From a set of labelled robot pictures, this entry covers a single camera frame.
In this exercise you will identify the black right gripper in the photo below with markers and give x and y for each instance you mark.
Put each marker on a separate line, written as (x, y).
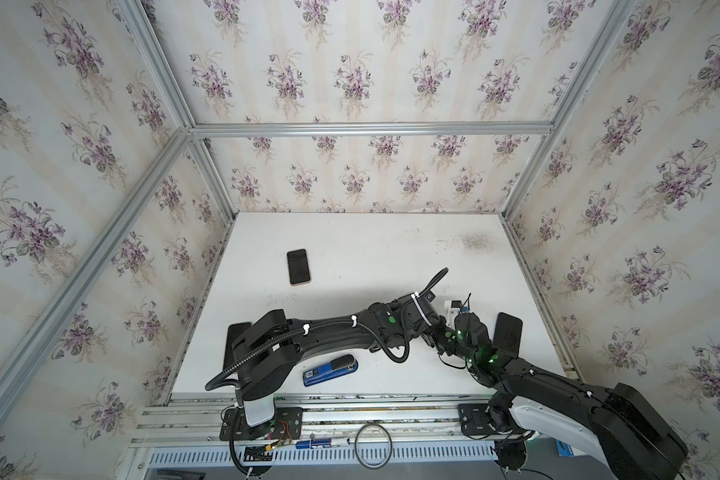
(459, 346)

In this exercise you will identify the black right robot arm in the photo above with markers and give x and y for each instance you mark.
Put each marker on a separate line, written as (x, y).
(616, 425)

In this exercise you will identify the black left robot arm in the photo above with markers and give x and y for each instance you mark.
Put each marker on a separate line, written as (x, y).
(259, 356)

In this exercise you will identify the black phone near right edge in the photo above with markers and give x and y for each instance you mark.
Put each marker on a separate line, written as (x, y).
(508, 333)

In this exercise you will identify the black phone edge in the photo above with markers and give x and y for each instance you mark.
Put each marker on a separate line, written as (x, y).
(235, 333)
(508, 333)

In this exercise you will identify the black phone near left edge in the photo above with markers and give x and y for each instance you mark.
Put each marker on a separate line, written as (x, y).
(235, 333)

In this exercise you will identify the blue black stapler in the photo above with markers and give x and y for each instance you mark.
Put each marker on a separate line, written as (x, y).
(336, 368)

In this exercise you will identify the blue white box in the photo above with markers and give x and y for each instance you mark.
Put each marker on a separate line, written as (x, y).
(564, 450)

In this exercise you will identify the blue marker pen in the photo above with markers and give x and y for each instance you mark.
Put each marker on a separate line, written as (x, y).
(325, 443)

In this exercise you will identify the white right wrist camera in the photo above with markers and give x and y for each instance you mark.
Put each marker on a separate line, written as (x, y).
(455, 308)

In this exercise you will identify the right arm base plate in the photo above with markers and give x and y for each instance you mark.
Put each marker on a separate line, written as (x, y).
(478, 420)

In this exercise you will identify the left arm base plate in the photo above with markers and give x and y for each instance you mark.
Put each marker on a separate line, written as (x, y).
(286, 425)

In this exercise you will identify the aluminium mounting rail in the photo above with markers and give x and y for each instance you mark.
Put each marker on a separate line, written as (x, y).
(197, 422)

